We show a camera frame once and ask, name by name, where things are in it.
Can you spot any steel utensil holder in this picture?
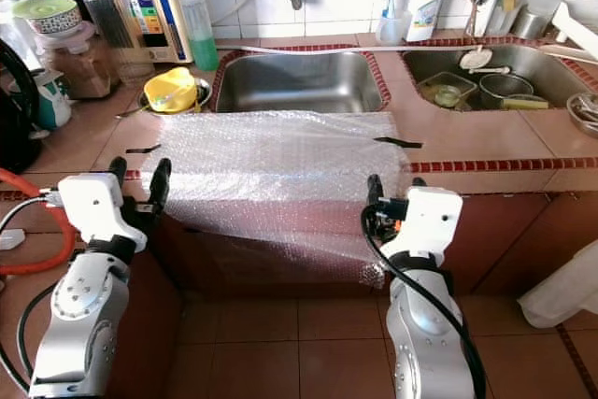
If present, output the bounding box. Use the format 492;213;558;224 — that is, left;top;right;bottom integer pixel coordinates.
509;0;578;40

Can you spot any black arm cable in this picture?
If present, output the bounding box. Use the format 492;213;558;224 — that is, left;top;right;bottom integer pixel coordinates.
14;193;68;395
362;207;487;399

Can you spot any clear jar orange lid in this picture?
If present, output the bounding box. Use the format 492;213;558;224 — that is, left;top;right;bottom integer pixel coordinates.
75;0;150;78

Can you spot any steel pot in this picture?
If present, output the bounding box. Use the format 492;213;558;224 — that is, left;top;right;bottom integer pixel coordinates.
478;72;535;110

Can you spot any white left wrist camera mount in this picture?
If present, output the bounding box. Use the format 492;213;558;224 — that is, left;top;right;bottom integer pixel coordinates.
56;172;148;252

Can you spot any black appliance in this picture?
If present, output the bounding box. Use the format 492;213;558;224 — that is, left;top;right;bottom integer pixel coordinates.
0;39;43;176

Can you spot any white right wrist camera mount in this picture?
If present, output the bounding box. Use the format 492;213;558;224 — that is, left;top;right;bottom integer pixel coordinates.
392;186;463;260

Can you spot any clear plastic cup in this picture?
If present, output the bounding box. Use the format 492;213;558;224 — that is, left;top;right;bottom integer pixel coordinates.
377;8;412;45

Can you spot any yellow sponge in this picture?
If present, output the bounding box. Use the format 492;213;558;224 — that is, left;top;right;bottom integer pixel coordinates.
501;95;550;111

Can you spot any white green mug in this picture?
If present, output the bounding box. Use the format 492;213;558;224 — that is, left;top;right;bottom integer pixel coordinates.
33;70;74;129

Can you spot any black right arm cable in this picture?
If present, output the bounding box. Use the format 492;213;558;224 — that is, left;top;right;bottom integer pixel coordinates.
362;207;487;399

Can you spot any yellow plastic bowl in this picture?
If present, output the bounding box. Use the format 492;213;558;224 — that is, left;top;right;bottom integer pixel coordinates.
144;67;199;115

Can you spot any orange hose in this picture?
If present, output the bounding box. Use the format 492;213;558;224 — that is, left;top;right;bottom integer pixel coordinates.
0;167;78;277

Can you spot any steel sink basin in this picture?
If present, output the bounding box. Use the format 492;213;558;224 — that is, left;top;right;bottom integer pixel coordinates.
400;44;594;112
213;49;389;116

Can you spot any clear bubble wrap sheet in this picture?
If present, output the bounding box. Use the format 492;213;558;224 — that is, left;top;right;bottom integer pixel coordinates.
145;111;417;288

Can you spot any green dish soap bottle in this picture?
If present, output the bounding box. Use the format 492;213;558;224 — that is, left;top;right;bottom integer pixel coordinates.
179;0;220;71

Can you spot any white dish rack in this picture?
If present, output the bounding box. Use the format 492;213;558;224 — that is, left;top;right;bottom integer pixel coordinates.
551;0;598;56

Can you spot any thin white hose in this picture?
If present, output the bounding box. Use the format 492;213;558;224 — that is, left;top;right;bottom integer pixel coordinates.
215;41;598;65

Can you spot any white plastic bag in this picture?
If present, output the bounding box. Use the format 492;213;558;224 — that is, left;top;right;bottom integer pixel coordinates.
519;240;598;330

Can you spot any plastic jar pink lid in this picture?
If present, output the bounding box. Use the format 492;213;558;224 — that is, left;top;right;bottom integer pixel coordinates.
37;23;118;101

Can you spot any round steel bowl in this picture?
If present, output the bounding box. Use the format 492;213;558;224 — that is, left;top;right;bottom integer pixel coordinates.
135;79;212;118

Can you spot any long black tape strip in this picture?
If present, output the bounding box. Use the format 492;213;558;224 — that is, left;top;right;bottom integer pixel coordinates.
374;136;424;150

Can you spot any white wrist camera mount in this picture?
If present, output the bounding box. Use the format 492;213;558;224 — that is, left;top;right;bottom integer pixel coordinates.
56;172;148;252
392;186;463;260

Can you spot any cream water ionizer appliance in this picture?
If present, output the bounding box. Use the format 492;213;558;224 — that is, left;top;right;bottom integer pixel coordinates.
98;0;192;64

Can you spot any square glass container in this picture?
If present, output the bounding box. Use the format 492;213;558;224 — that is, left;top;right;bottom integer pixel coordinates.
419;72;477;110

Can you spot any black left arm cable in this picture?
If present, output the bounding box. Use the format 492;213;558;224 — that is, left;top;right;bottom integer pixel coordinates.
14;193;68;395

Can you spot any patterned bowl green lid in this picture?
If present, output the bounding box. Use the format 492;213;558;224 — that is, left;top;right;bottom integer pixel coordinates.
14;0;83;40

